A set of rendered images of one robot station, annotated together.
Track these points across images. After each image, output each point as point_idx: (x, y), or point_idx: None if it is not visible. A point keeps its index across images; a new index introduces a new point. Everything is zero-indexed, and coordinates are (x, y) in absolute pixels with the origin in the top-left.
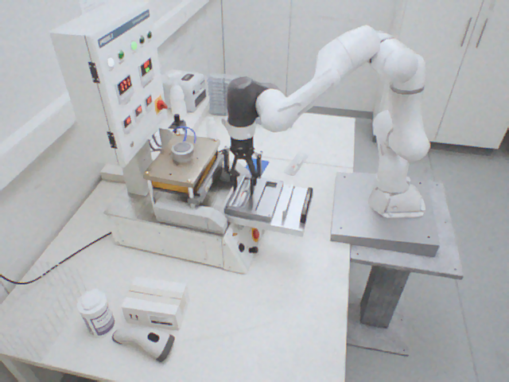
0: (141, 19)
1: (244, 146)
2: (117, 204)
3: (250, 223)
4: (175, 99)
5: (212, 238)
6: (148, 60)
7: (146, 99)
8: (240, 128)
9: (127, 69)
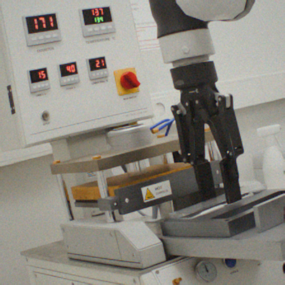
0: None
1: (186, 77)
2: (44, 247)
3: (197, 245)
4: (268, 169)
5: (128, 279)
6: (102, 7)
7: (91, 59)
8: (168, 37)
9: (53, 7)
